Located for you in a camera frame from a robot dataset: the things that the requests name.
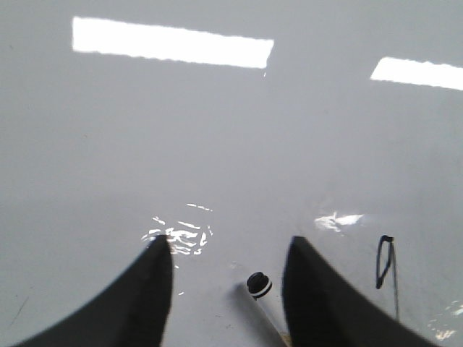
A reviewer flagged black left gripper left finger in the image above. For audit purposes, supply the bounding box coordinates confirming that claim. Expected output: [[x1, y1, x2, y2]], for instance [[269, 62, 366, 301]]
[[16, 235, 174, 346]]

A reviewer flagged white whiteboard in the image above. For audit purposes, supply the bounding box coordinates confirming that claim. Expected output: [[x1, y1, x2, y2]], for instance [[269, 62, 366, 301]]
[[1, 1, 462, 346]]

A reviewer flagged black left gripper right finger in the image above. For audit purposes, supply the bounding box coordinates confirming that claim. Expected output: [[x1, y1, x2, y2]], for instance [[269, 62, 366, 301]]
[[282, 236, 432, 346]]

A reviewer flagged white whiteboard marker pen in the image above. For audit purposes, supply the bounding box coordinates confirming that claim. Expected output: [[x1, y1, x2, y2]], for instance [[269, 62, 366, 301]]
[[246, 272, 292, 346]]

